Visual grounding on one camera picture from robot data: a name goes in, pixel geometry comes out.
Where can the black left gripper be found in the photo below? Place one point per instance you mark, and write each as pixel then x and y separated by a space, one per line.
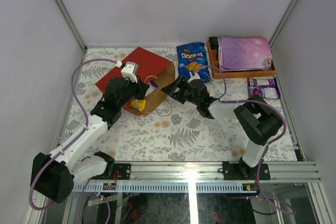
pixel 140 89

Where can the blue Doritos chip bag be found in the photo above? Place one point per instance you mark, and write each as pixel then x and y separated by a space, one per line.
pixel 191 57

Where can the orange wooden tray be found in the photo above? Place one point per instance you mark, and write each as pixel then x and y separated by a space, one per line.
pixel 213 60

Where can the purple snowflake cloth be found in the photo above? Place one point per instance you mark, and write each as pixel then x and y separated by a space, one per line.
pixel 239 54

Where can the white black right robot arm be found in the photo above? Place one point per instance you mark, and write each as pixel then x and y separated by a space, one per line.
pixel 261 122

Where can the purple snack packet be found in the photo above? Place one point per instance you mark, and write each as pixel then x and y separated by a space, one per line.
pixel 153 85
pixel 264 87

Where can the aluminium front rail frame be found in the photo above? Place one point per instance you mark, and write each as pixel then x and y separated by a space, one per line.
pixel 196 192

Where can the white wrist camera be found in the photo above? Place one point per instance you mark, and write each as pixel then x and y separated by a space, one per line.
pixel 193 76
pixel 128 70

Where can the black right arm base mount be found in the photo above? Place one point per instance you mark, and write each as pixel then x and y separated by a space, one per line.
pixel 240 171

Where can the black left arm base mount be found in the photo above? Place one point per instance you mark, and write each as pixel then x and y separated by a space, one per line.
pixel 115 172

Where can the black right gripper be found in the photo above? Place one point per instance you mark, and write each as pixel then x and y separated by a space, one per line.
pixel 170 89

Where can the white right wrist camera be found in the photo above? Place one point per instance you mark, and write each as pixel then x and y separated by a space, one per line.
pixel 193 76

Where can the black object in tray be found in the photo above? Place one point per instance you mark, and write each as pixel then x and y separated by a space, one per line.
pixel 213 42

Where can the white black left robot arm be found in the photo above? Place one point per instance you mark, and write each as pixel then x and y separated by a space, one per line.
pixel 55 174

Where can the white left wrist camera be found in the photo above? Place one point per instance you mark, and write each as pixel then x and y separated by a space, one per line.
pixel 128 70

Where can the red brown paper bag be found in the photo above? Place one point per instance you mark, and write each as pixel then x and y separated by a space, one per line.
pixel 152 67

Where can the yellow snack packet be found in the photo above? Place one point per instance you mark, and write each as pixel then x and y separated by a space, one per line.
pixel 138 104

